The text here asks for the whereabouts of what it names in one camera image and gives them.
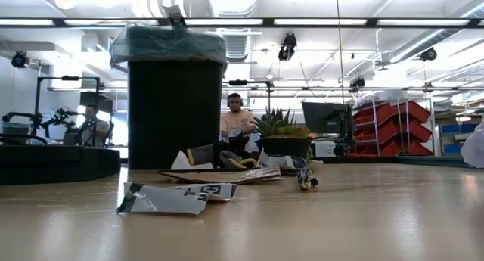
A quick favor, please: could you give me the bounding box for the person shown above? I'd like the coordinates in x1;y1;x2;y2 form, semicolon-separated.
219;92;262;144
77;104;113;148

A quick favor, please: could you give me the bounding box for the succulent plant in black pot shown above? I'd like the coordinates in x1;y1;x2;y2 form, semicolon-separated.
251;107;313;159

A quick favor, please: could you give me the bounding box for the rack of red storage bins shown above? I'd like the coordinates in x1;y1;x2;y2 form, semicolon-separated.
351;98;435;157

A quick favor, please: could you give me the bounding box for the black plastic trash bin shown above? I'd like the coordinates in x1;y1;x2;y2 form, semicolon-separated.
127;58;225;170

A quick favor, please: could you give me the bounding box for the torn white label MAT print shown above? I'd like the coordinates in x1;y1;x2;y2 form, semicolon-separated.
177;183;239;202

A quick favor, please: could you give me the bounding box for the small bundle of coloured wires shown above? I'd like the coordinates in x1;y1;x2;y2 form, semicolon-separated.
296;169;319;192

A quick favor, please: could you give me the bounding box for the black trash bin lid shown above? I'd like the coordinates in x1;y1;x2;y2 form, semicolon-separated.
0;144;122;186

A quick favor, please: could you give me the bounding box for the background robot workstation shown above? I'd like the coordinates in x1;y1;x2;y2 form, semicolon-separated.
2;74;114;148

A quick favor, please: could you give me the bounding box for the rack of blue storage bins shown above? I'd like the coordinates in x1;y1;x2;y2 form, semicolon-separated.
438;123;477;156

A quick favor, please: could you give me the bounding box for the torn white label ANTI print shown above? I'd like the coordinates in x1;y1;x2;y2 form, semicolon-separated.
256;151;308;170

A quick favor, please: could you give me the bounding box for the brown cardboard piece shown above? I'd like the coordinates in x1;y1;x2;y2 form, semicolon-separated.
157;166;288;185

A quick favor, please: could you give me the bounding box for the dark computer monitor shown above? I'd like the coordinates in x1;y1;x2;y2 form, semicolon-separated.
301;101;355;135

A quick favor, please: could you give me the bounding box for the black overhead rig camera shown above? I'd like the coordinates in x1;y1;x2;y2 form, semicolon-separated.
278;32;298;62

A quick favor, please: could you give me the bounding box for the blue plastic trash bag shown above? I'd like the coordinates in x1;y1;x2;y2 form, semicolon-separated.
109;22;228;67

